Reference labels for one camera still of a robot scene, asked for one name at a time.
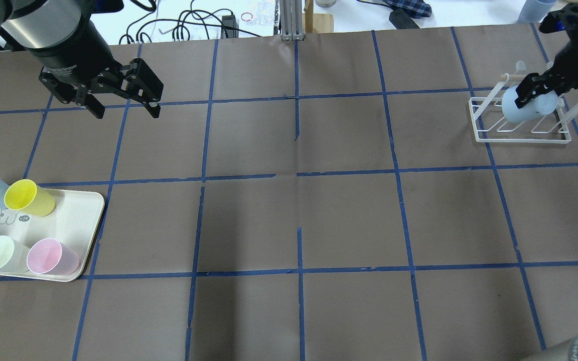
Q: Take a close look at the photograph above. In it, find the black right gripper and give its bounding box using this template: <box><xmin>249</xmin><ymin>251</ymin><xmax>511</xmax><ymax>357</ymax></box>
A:
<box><xmin>514</xmin><ymin>44</ymin><xmax>578</xmax><ymax>109</ymax></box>

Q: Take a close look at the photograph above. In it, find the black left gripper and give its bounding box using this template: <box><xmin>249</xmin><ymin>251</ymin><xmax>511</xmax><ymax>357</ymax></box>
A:
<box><xmin>39</xmin><ymin>58</ymin><xmax>164</xmax><ymax>119</ymax></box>

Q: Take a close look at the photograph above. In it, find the light blue plastic cup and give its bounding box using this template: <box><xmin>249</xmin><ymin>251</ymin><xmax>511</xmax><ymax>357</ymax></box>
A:
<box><xmin>501</xmin><ymin>85</ymin><xmax>558</xmax><ymax>124</ymax></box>

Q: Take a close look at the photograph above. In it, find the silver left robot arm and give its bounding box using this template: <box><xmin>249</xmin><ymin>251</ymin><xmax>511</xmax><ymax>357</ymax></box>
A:
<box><xmin>0</xmin><ymin>1</ymin><xmax>164</xmax><ymax>119</ymax></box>

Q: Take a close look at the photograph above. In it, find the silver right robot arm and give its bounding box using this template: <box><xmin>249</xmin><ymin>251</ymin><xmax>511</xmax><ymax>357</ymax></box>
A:
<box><xmin>514</xmin><ymin>3</ymin><xmax>578</xmax><ymax>109</ymax></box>

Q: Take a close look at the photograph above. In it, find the blue cup on desk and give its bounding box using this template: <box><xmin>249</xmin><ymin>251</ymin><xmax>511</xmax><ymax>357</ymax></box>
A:
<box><xmin>516</xmin><ymin>0</ymin><xmax>556</xmax><ymax>24</ymax></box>

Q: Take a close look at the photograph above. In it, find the yellow plastic cup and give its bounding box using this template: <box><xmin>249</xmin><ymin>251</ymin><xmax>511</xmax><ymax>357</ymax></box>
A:
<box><xmin>3</xmin><ymin>179</ymin><xmax>57</xmax><ymax>217</ymax></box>

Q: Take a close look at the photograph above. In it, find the pink plastic cup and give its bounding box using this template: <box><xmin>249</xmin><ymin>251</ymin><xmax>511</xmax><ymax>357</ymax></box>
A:
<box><xmin>26</xmin><ymin>238</ymin><xmax>80</xmax><ymax>276</ymax></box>

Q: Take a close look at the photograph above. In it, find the light green plastic cup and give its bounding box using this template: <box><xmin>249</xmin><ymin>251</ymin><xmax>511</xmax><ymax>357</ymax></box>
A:
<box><xmin>0</xmin><ymin>235</ymin><xmax>30</xmax><ymax>273</ymax></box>

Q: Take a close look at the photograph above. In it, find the beige plastic tray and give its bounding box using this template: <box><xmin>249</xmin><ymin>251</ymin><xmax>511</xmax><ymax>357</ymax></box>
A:
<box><xmin>0</xmin><ymin>189</ymin><xmax>105</xmax><ymax>282</ymax></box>

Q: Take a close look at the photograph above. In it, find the blue plaid folded umbrella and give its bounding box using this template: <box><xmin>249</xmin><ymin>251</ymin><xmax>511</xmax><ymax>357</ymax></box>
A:
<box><xmin>384</xmin><ymin>0</ymin><xmax>432</xmax><ymax>19</ymax></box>

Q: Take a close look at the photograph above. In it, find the wooden mug tree stand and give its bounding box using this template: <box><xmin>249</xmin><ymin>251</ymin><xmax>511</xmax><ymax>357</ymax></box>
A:
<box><xmin>303</xmin><ymin>1</ymin><xmax>334</xmax><ymax>34</ymax></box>

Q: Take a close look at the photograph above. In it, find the white wire cup rack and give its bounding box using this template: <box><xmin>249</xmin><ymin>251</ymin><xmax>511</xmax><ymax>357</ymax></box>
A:
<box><xmin>467</xmin><ymin>60</ymin><xmax>578</xmax><ymax>144</ymax></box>

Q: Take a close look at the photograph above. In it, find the black cables bundle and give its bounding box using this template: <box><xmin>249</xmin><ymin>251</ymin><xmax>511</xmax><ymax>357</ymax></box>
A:
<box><xmin>119</xmin><ymin>0</ymin><xmax>262</xmax><ymax>45</ymax></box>

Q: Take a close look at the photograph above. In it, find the aluminium frame post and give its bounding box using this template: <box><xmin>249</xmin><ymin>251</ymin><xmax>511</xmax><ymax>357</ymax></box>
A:
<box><xmin>277</xmin><ymin>0</ymin><xmax>305</xmax><ymax>41</ymax></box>

